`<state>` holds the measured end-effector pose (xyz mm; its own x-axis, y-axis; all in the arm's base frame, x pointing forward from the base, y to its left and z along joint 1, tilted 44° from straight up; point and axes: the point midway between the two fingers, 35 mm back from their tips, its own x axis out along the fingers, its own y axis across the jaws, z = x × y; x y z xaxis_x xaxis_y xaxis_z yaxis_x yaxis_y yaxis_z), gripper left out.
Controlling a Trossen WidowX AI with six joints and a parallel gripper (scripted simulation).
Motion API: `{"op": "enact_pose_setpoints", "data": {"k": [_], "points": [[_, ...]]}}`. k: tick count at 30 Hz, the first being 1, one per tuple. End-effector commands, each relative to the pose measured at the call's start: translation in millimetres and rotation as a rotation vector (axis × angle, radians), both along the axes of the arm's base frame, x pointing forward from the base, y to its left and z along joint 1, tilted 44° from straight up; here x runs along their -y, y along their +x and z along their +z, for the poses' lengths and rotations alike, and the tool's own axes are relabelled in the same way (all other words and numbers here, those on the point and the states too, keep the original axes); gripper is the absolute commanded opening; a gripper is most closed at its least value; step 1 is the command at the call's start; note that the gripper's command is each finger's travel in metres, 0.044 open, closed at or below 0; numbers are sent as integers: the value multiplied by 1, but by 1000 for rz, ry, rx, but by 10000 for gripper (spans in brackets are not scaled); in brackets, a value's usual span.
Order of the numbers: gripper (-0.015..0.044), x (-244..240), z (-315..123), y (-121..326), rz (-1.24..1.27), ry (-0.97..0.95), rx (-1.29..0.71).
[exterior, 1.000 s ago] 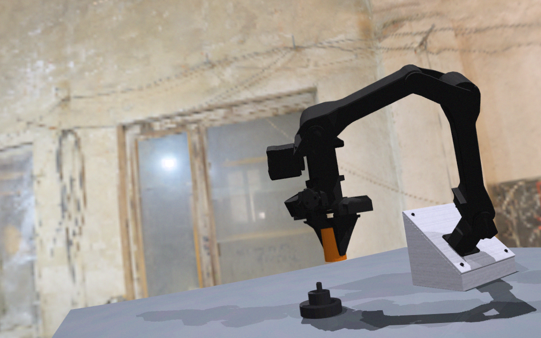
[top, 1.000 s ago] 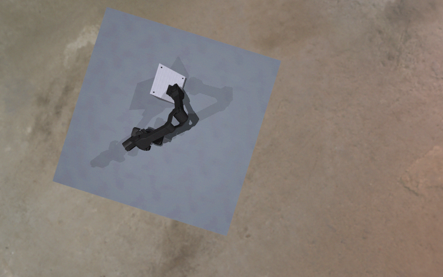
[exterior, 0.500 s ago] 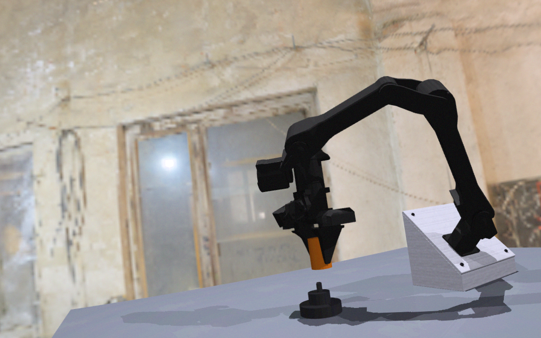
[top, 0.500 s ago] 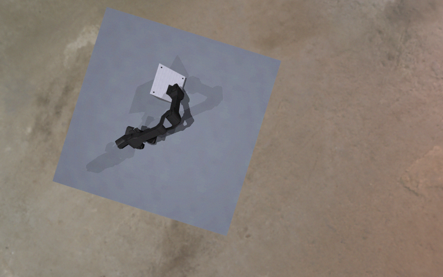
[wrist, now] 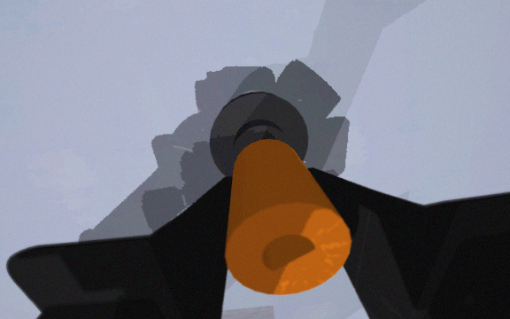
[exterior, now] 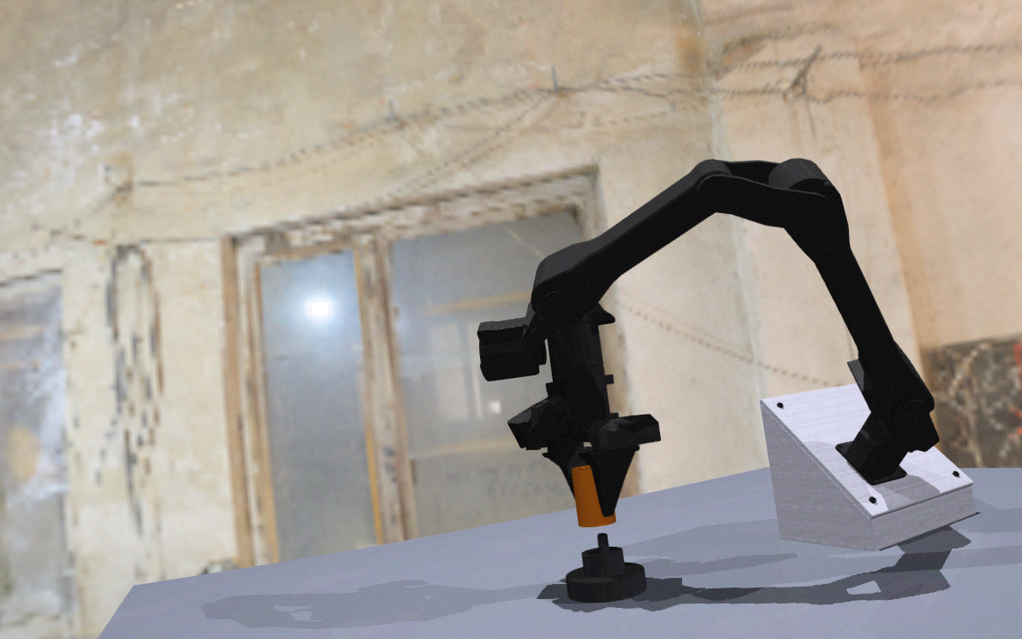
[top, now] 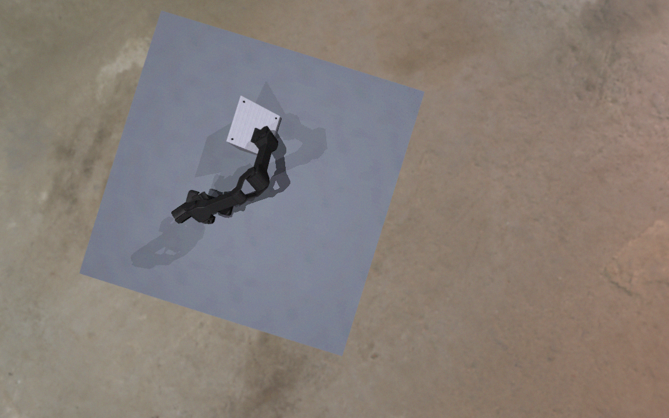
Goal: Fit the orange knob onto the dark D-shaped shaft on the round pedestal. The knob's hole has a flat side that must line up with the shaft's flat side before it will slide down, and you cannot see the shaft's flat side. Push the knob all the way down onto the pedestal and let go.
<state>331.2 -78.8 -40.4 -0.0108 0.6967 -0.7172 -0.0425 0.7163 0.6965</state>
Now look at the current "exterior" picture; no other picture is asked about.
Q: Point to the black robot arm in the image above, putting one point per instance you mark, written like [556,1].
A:
[794,195]

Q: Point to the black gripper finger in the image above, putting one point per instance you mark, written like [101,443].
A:
[567,461]
[609,470]

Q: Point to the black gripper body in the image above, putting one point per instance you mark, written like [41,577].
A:
[605,431]

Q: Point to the orange knob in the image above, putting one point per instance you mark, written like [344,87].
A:
[587,502]

